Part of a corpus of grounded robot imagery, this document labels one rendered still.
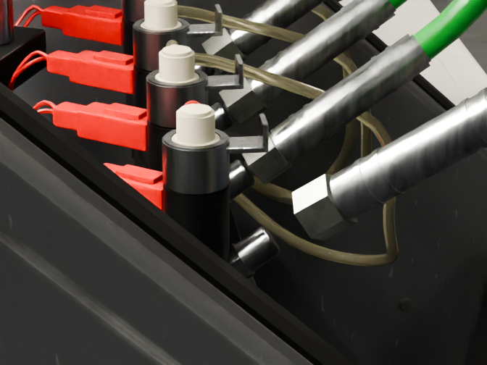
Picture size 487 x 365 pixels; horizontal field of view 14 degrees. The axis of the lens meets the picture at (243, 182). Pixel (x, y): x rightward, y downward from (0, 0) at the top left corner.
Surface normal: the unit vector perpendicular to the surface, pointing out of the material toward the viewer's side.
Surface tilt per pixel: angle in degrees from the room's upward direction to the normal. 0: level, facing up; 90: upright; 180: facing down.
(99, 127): 90
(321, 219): 90
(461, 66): 0
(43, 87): 90
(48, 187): 73
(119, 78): 90
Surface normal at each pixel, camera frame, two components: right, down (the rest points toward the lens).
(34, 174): 0.39, 0.04
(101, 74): -0.51, 0.32
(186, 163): -0.26, 0.36
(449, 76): 0.00, -0.93
